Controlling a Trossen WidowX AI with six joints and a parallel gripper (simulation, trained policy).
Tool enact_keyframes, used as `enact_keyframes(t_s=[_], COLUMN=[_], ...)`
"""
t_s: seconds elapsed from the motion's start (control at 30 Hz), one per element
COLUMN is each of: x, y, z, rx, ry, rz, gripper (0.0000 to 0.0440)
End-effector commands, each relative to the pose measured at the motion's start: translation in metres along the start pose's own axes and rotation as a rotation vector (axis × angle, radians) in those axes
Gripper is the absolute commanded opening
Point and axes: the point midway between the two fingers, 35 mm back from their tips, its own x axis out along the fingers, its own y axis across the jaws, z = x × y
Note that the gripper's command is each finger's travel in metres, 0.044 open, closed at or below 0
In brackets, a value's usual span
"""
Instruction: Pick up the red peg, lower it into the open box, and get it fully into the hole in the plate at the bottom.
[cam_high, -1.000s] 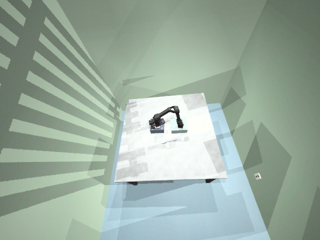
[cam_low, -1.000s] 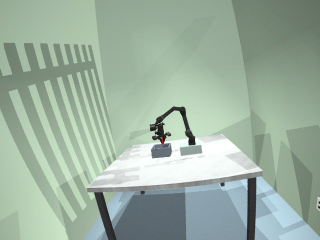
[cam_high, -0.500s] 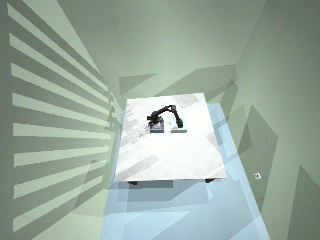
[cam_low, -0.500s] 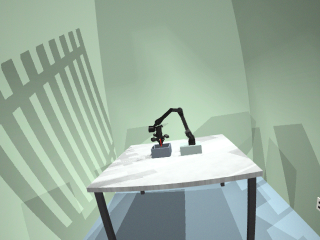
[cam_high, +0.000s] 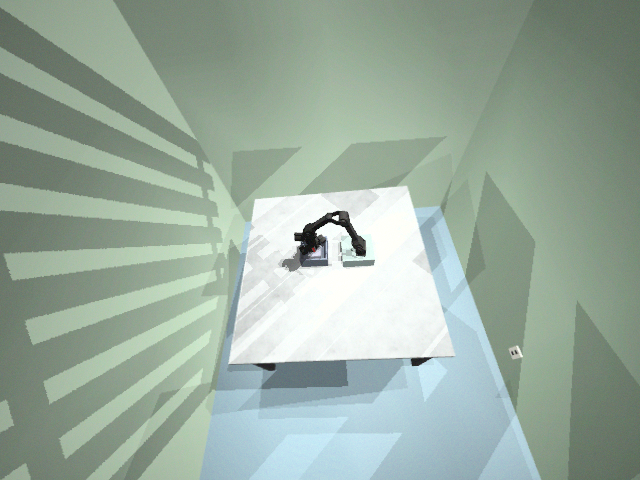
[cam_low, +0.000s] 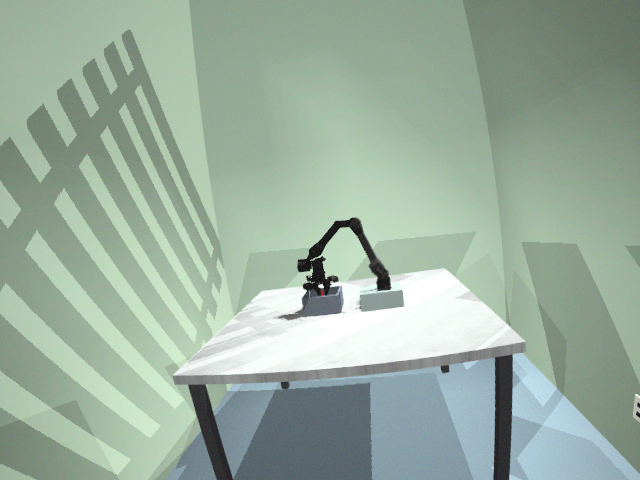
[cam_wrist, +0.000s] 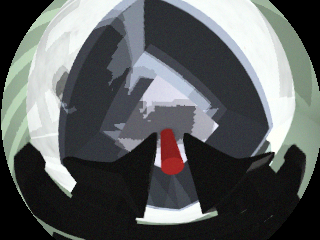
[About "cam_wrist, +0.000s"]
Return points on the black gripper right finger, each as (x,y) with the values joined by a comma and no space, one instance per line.
(215,174)

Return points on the red peg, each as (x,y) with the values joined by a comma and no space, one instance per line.
(170,160)

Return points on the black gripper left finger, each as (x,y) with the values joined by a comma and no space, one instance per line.
(130,176)

